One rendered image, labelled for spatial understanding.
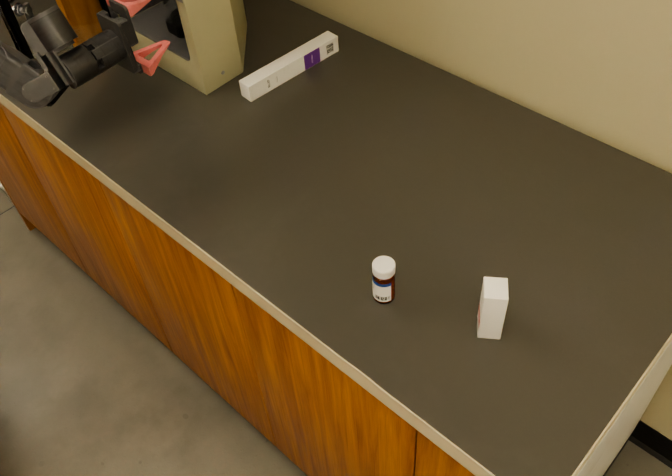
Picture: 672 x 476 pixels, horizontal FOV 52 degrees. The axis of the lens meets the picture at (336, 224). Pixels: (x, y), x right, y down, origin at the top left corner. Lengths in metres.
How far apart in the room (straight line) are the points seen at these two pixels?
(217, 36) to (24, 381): 1.33
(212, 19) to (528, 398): 0.97
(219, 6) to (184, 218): 0.47
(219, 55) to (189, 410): 1.09
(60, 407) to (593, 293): 1.64
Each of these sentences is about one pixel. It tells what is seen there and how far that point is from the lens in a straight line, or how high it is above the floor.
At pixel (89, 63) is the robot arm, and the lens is 1.25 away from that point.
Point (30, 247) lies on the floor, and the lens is 2.78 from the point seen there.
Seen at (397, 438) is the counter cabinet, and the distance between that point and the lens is 1.25.
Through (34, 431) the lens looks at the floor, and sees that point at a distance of 2.32.
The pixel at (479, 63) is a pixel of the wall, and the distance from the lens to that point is 1.59.
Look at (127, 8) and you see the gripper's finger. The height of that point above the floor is 1.28.
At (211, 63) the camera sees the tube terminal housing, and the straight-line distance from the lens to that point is 1.57.
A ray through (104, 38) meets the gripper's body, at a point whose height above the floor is 1.24.
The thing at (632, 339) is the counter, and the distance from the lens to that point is 1.17.
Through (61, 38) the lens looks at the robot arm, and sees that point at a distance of 1.24.
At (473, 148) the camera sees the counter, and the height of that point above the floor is 0.94.
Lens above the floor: 1.88
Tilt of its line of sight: 48 degrees down
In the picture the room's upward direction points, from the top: 5 degrees counter-clockwise
